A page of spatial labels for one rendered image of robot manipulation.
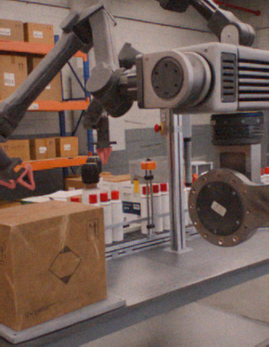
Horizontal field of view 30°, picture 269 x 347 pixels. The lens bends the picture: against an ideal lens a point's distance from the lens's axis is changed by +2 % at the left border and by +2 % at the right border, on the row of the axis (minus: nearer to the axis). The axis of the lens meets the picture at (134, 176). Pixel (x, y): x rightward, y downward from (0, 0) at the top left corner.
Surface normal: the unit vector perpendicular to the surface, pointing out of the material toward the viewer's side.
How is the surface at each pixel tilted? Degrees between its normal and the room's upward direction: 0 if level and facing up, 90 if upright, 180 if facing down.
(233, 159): 90
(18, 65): 90
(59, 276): 90
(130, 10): 90
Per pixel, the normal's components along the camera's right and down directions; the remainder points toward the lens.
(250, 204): -0.67, 0.11
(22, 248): 0.70, 0.05
